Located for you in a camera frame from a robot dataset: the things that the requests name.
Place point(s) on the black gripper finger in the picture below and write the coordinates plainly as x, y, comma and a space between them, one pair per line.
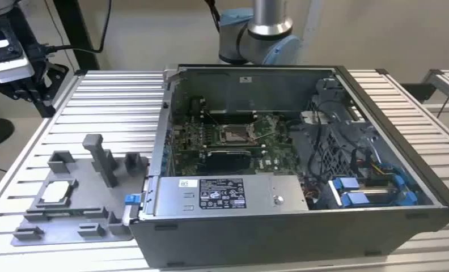
60, 82
6, 90

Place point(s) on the silver CPU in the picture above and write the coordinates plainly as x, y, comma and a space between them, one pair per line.
56, 192

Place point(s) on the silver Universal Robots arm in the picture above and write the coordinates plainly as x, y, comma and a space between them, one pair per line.
270, 17

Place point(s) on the black RAM slot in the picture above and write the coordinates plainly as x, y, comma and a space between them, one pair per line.
228, 114
228, 119
236, 146

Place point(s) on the CPU socket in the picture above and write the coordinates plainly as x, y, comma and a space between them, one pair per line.
235, 134

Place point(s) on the grey parts rack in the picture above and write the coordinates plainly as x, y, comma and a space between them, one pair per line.
84, 181

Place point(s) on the thin metal locking lever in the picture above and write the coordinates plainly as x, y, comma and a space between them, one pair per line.
212, 117

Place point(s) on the blue case latch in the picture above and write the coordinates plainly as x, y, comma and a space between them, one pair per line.
131, 199

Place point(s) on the green RAM stick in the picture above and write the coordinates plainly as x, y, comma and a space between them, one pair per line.
64, 212

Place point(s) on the silver power supply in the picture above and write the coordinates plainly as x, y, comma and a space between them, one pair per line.
171, 198

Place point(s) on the black expansion card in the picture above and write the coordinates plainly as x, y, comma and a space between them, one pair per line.
228, 160

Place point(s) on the green motherboard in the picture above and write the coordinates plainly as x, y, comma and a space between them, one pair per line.
278, 161

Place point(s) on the dark grey PC case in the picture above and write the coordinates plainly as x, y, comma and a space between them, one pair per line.
247, 241

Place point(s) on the grey perforated disk bay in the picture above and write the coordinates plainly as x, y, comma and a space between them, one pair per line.
331, 153

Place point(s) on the blue disk carrier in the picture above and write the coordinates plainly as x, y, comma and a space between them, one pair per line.
346, 182
356, 199
406, 192

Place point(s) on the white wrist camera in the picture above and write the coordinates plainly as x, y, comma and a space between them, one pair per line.
8, 68

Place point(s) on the black upright post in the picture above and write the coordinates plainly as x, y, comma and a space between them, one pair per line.
80, 34

